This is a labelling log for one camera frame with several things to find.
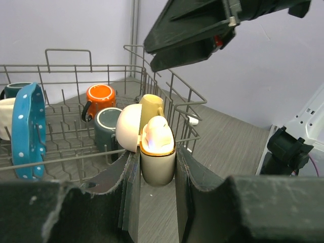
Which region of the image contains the cream ribbed mug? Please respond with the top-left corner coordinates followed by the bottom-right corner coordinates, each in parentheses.
top-left (0, 98), bottom-right (16, 141)

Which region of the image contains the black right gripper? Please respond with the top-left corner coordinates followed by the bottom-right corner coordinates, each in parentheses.
top-left (144, 1), bottom-right (311, 54)

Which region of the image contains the beige earbud in case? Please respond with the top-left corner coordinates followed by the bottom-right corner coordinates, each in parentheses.
top-left (141, 115), bottom-right (174, 154)

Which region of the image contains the grey mug black handle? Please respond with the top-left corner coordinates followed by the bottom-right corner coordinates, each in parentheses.
top-left (94, 107), bottom-right (122, 152)

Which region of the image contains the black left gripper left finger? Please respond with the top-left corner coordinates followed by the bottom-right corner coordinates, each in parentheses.
top-left (1, 151), bottom-right (140, 242)

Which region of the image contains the yellow mug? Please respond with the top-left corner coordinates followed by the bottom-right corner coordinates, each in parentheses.
top-left (139, 94), bottom-right (164, 134)

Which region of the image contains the blue polka dot plate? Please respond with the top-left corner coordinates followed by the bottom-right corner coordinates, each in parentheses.
top-left (11, 83), bottom-right (46, 180)

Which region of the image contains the white earbud case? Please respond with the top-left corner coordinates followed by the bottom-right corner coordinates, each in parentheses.
top-left (188, 116), bottom-right (199, 126)

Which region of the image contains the grey wire dish rack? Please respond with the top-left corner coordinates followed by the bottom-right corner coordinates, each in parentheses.
top-left (1, 45), bottom-right (206, 183)

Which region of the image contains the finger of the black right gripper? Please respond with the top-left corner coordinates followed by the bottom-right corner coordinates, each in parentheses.
top-left (150, 32), bottom-right (235, 72)

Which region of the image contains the orange mug black handle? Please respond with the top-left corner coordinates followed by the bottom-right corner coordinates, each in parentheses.
top-left (81, 84), bottom-right (116, 122)

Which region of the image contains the dark teal mug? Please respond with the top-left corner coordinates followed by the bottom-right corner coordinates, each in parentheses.
top-left (1, 82), bottom-right (31, 100)

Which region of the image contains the beige earbud charging case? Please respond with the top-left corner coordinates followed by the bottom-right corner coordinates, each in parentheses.
top-left (115, 104), bottom-right (176, 187)

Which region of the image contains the left aluminium frame post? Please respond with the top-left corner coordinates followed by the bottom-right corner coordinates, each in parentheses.
top-left (130, 0), bottom-right (140, 78)

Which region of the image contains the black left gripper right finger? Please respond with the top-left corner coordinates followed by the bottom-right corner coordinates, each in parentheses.
top-left (175, 145), bottom-right (323, 242)

